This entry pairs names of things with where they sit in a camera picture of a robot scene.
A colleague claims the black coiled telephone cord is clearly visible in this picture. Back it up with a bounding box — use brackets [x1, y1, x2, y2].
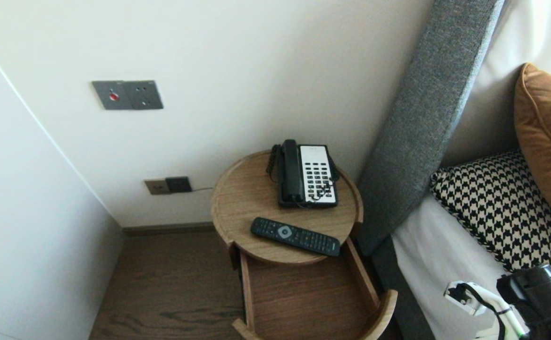
[266, 144, 340, 201]

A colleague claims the grey switch plate red button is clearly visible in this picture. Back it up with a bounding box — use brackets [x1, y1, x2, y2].
[92, 81, 128, 111]

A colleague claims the grey wall plate with holes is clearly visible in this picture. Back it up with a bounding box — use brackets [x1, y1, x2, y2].
[125, 80, 164, 110]

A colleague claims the black white houndstooth pillow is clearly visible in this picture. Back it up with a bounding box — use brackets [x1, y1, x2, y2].
[430, 150, 551, 296]

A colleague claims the grey fabric headboard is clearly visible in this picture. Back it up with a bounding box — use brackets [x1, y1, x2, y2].
[356, 0, 505, 258]

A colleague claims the white bed sheet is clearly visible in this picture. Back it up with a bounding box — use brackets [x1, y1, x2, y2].
[391, 194, 531, 340]

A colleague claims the brown cushion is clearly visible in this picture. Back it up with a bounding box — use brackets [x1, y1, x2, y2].
[515, 63, 551, 237]

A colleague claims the curved wooden table drawer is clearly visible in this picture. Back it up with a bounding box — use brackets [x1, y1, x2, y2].
[232, 238, 398, 340]

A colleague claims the brown wooden baseboard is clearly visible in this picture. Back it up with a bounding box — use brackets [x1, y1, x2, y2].
[122, 223, 215, 237]

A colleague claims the round wooden bedside table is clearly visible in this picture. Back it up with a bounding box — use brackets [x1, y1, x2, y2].
[211, 149, 365, 265]

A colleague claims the black remote control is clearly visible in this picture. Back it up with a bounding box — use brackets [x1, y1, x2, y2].
[250, 217, 341, 257]

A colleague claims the dark grey bed frame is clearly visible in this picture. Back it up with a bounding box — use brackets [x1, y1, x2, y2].
[371, 236, 436, 340]

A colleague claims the black telephone handset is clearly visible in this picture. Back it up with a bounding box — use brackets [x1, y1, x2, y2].
[280, 139, 304, 203]

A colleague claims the brass wall socket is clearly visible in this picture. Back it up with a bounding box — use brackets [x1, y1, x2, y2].
[144, 179, 171, 196]

